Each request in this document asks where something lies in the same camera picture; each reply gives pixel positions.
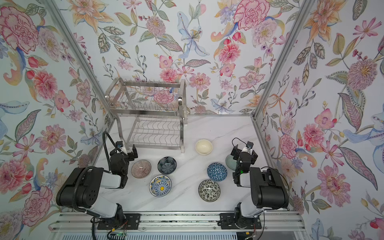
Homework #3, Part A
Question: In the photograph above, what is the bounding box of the blue geometric red bowl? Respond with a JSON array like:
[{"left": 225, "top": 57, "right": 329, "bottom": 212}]
[{"left": 207, "top": 163, "right": 228, "bottom": 182}]

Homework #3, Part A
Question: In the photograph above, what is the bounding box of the cream white bowl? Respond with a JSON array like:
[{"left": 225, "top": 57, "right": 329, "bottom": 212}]
[{"left": 195, "top": 139, "right": 213, "bottom": 156}]

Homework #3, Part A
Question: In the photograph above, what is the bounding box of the stainless steel dish rack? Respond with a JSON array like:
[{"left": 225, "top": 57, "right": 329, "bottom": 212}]
[{"left": 105, "top": 78, "right": 188, "bottom": 153}]

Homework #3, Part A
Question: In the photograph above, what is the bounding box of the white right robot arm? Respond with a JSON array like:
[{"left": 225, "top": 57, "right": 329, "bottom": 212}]
[{"left": 231, "top": 146, "right": 289, "bottom": 229}]

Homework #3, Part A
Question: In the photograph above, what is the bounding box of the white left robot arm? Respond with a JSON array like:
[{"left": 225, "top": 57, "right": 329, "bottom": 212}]
[{"left": 56, "top": 146, "right": 138, "bottom": 227}]

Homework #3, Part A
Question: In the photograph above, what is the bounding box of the pale green bowl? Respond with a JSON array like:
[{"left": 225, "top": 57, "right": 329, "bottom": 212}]
[{"left": 226, "top": 155, "right": 237, "bottom": 171}]

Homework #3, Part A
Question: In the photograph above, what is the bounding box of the pink striped bowl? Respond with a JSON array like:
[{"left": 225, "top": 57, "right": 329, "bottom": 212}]
[{"left": 131, "top": 160, "right": 152, "bottom": 179}]

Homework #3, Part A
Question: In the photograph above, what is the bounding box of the dark petal pattern bowl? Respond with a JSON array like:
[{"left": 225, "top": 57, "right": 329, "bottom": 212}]
[{"left": 157, "top": 157, "right": 177, "bottom": 175}]

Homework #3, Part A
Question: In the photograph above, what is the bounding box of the blue yellow patterned bowl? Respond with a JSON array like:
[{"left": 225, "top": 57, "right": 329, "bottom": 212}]
[{"left": 149, "top": 175, "right": 172, "bottom": 198}]

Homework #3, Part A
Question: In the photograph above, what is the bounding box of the black white floral bowl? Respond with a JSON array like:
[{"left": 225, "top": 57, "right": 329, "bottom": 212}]
[{"left": 198, "top": 180, "right": 221, "bottom": 203}]

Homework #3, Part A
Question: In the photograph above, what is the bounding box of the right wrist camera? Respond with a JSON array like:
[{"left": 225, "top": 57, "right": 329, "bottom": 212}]
[{"left": 246, "top": 141, "right": 254, "bottom": 150}]

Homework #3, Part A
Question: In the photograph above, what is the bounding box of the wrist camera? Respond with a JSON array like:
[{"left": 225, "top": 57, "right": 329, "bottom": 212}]
[
  {"left": 115, "top": 141, "right": 124, "bottom": 149},
  {"left": 246, "top": 141, "right": 254, "bottom": 150}
]

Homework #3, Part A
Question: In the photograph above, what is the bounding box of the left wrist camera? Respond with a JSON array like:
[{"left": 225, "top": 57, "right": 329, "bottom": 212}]
[{"left": 115, "top": 141, "right": 124, "bottom": 149}]

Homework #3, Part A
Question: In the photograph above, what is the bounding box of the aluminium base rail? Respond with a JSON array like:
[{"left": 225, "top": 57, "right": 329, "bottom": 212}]
[{"left": 47, "top": 210, "right": 307, "bottom": 233}]

